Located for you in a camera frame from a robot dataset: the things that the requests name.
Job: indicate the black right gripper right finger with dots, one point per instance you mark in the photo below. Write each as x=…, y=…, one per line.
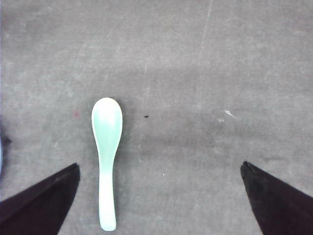
x=279, y=208

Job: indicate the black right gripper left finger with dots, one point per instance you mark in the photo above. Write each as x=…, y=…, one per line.
x=42, y=208

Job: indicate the mint green plastic spoon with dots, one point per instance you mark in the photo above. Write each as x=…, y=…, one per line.
x=106, y=119

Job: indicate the blue plastic plate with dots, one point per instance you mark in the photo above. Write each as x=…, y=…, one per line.
x=1, y=156

